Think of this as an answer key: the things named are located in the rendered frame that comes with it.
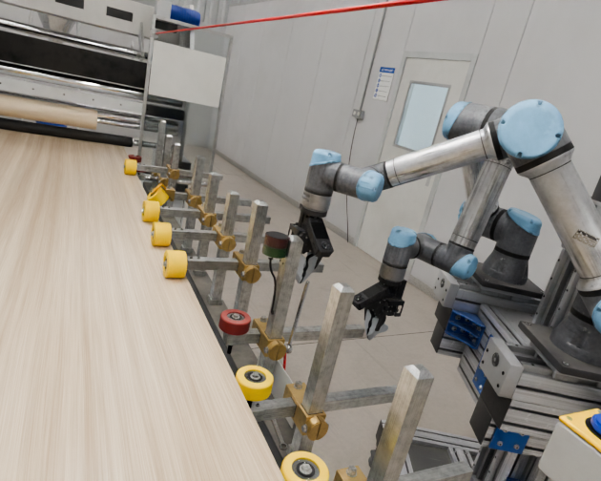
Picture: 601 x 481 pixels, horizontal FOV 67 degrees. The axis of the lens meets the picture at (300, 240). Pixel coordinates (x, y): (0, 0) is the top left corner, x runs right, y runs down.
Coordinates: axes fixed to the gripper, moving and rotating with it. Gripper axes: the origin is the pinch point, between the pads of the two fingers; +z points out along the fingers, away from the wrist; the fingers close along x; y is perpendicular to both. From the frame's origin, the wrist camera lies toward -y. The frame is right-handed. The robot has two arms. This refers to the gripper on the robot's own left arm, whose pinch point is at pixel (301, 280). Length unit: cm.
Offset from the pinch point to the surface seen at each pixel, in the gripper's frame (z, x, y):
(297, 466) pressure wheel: 10, 22, -50
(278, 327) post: 10.3, 7.8, -7.2
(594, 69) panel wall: -105, -249, 113
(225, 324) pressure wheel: 10.8, 20.9, -3.6
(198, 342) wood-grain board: 10.5, 29.6, -11.6
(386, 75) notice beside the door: -86, -237, 328
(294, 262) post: -8.1, 7.4, -7.1
